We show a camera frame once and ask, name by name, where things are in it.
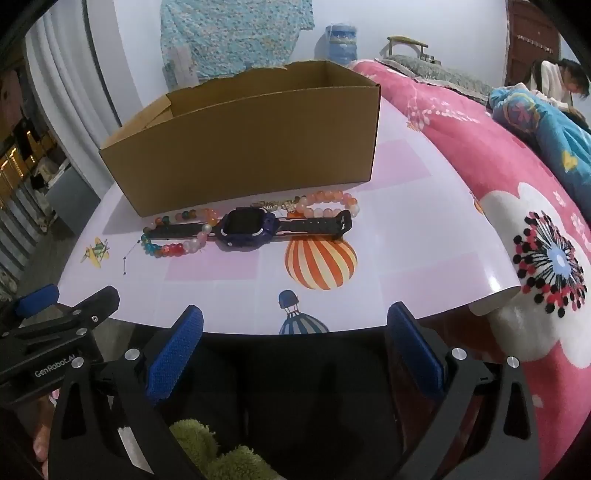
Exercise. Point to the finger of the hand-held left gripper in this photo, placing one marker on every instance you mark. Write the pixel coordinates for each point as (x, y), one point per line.
(37, 297)
(94, 304)

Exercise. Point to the brown cardboard box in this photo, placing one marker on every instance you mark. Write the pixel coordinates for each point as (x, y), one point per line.
(231, 152)

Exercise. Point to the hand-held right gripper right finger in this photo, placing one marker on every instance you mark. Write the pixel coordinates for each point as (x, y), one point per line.
(415, 350)

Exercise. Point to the white curtain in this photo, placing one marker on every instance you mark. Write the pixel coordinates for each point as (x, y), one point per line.
(69, 115)

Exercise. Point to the pink floral blanket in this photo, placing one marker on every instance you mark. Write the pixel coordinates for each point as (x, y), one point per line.
(485, 161)

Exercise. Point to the blue printed blanket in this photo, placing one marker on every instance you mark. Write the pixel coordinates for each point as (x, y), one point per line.
(545, 134)

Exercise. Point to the person's left hand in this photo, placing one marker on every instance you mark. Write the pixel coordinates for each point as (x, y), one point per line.
(44, 438)

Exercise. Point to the brown door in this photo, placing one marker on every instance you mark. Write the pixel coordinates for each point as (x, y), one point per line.
(531, 27)

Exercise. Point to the blue water jug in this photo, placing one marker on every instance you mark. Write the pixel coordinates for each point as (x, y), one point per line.
(339, 44)

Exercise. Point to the teal floral hanging cloth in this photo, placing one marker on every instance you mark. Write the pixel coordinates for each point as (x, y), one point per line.
(231, 32)

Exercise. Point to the dark shelving unit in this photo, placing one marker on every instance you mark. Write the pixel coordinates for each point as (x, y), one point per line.
(23, 152)

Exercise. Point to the wooden chair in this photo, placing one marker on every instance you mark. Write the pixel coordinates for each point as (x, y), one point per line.
(406, 42)

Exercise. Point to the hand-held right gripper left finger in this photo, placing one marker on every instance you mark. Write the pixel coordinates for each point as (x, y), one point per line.
(175, 355)

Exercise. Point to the grey cushion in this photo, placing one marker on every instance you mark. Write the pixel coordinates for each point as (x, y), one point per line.
(438, 74)

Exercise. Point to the green fluffy rug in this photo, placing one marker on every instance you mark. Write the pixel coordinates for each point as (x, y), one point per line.
(194, 438)

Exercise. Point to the dark blue wrist watch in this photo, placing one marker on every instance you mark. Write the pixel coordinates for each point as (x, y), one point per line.
(247, 226)

